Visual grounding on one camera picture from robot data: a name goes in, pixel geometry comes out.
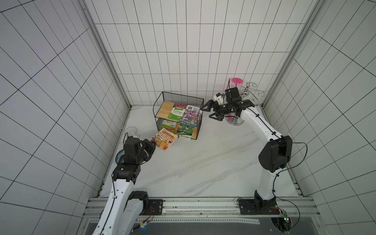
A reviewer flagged purple flower seed bag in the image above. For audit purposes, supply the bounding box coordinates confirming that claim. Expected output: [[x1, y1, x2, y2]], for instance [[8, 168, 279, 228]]
[[180, 105, 202, 128]]

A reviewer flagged orange striped seed bag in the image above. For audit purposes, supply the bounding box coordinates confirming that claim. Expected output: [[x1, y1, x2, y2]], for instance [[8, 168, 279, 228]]
[[149, 128, 178, 151]]

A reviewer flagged green white impatiens seed bag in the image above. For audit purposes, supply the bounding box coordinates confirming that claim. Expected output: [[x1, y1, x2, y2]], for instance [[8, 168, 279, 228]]
[[167, 106, 186, 122]]

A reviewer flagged green vegetable seed bag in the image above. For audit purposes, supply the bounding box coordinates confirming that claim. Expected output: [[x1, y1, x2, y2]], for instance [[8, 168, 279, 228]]
[[176, 123, 194, 141]]

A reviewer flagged green pink flower seed bag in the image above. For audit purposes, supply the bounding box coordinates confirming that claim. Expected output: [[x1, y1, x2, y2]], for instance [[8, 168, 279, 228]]
[[159, 119, 178, 133]]

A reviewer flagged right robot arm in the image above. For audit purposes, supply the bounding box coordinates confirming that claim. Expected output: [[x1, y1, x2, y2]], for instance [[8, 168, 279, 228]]
[[200, 88, 293, 211]]

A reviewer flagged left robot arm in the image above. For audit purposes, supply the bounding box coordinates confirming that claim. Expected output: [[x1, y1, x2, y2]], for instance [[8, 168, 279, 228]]
[[93, 136, 156, 235]]

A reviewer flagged clear glass cup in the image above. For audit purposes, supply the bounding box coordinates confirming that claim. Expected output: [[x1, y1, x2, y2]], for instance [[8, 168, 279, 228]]
[[124, 126, 138, 137]]

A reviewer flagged small electronics board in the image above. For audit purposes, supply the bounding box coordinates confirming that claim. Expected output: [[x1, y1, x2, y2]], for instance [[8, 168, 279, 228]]
[[274, 217, 292, 233]]

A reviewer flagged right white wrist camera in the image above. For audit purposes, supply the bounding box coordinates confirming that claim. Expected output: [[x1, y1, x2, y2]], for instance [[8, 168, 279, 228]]
[[212, 93, 224, 105]]

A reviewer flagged silver wire rack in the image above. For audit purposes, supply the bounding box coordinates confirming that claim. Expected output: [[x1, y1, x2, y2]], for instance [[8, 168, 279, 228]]
[[238, 82, 267, 105]]

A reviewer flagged black wire mesh shelf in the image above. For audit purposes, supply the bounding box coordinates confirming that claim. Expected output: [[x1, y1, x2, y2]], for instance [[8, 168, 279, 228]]
[[153, 92, 204, 140]]

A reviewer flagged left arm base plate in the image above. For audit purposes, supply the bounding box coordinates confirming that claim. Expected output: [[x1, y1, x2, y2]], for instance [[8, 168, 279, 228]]
[[140, 199, 164, 215]]

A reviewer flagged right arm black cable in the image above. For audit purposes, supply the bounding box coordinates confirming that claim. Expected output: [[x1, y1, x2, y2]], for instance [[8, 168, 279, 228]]
[[271, 141, 308, 230]]

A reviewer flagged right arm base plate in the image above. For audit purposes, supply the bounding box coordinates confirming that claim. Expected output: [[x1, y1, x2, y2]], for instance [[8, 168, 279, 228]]
[[237, 198, 280, 215]]

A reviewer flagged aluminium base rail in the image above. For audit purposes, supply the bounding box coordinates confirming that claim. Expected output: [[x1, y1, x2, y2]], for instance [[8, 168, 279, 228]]
[[77, 197, 328, 235]]

